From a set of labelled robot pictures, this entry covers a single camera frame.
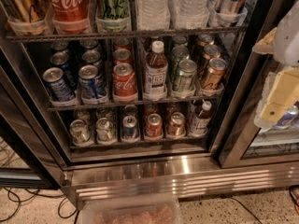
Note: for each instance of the orange can bottom shelf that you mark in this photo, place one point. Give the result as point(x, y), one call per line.
point(176, 124)

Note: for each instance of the blue pepsi can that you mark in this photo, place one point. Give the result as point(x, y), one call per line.
point(56, 85)
point(93, 85)

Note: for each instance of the water bottle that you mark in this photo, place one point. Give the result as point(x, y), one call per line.
point(152, 14)
point(188, 14)

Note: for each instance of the blue can right compartment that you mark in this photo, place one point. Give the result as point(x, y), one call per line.
point(288, 117)

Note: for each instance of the green can bottom left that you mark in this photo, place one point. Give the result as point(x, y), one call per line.
point(81, 134)

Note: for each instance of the tea bottle bottom shelf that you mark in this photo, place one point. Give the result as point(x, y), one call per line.
point(200, 118)

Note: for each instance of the gold can top left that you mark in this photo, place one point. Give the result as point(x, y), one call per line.
point(27, 17)

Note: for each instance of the blue can bottom shelf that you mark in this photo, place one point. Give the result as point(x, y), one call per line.
point(129, 125)

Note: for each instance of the green can middle shelf front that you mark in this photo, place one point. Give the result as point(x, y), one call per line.
point(184, 76)

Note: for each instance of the steel fridge base grille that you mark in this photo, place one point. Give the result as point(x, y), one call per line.
point(184, 176)

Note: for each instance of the blue Pepsi can front left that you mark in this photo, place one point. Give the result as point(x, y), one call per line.
point(56, 85)

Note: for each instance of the fridge glass door right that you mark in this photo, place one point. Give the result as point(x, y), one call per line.
point(243, 144)

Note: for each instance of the red can bottom shelf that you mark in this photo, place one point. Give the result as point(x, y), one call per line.
point(154, 125)

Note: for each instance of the water bottle top right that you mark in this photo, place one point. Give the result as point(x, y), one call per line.
point(188, 14)

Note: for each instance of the tea bottle white cap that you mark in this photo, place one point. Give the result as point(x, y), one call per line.
point(155, 69)

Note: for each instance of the green LaCroix can top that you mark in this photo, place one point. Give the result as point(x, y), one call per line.
point(113, 14)

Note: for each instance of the red Coca-Cola can middle shelf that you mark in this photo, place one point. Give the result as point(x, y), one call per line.
point(124, 79)

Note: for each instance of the water bottle top left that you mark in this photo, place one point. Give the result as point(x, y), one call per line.
point(152, 14)

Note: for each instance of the large Coca-Cola can top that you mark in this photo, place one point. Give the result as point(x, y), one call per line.
point(70, 16)

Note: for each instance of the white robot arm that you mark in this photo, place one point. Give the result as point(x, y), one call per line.
point(286, 39)

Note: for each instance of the clear plastic bin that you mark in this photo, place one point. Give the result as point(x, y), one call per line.
point(142, 209)

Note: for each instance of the gold can middle shelf front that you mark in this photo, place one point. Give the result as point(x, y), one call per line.
point(214, 71)

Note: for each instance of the green 7up can front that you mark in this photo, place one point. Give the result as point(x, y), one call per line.
point(105, 132)

